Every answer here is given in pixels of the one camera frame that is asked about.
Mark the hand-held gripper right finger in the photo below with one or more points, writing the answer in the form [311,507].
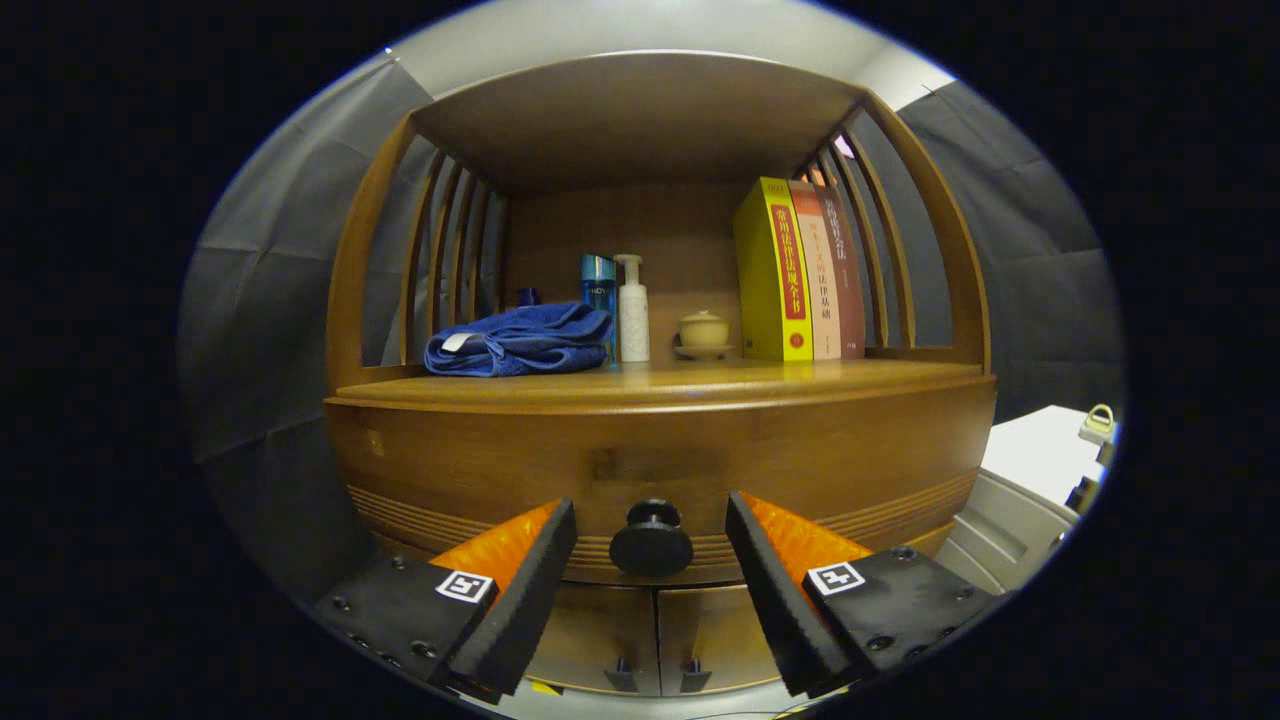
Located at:
[775,590]

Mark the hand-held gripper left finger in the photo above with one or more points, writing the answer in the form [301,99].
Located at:
[530,590]

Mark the wooden drawer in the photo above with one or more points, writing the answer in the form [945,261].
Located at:
[700,450]

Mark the wooden cabinet door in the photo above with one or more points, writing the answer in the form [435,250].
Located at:
[715,635]
[600,635]

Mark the black drawer knob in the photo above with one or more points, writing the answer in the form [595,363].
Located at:
[651,545]

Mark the wooden countertop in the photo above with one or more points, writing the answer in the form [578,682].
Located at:
[700,380]

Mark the wooden cabinet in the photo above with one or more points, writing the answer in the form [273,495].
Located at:
[620,230]

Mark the blue towel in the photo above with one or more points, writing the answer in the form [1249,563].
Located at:
[520,345]

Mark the beige saucer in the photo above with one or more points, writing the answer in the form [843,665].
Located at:
[704,352]

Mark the beige lidded teacup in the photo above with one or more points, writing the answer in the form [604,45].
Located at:
[704,330]

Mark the white pump bottle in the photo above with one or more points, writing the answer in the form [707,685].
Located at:
[633,320]

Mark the small white bottle blue cap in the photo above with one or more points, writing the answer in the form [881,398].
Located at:
[528,297]

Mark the white table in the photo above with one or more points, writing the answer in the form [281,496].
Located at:
[1040,455]

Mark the beige book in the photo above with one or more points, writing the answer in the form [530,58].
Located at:
[822,290]

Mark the brown book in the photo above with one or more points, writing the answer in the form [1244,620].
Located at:
[848,290]

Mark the yellow book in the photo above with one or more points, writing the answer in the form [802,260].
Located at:
[765,280]

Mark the small green and white object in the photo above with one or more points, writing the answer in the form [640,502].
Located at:
[1098,425]

